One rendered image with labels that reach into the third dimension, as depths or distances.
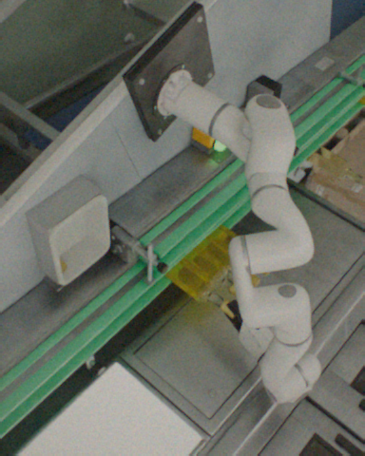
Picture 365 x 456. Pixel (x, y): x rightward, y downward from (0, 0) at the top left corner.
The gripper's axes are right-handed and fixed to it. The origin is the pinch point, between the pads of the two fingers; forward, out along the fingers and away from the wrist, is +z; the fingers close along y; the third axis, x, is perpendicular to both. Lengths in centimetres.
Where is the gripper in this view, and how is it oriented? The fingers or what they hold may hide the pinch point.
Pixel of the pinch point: (234, 312)
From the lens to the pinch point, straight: 158.1
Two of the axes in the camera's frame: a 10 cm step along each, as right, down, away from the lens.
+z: -5.6, -6.5, 5.2
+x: -8.3, 3.9, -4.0
